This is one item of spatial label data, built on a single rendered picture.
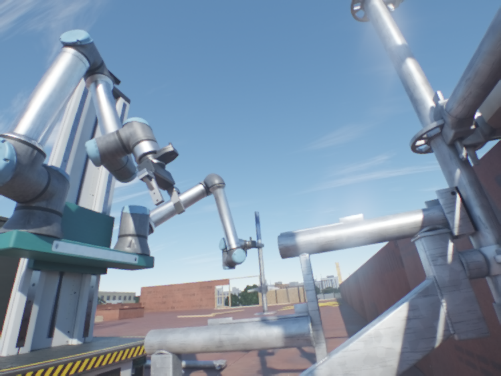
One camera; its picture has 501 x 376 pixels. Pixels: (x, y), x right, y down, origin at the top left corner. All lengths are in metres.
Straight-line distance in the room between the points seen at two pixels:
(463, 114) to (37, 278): 1.42
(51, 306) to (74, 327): 0.14
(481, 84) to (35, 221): 1.21
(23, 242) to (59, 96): 0.53
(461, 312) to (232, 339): 0.38
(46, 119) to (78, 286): 0.77
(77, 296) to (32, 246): 0.45
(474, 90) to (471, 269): 0.28
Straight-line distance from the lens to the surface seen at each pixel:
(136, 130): 0.91
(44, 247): 1.10
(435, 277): 0.51
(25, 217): 1.11
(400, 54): 0.74
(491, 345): 0.95
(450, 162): 0.58
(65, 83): 1.21
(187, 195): 1.72
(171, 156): 0.85
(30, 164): 1.05
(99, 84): 1.34
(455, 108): 0.53
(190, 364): 2.20
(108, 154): 0.92
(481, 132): 0.64
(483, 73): 0.47
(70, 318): 1.45
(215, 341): 0.53
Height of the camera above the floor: 0.46
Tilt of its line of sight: 24 degrees up
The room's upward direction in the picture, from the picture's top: 5 degrees counter-clockwise
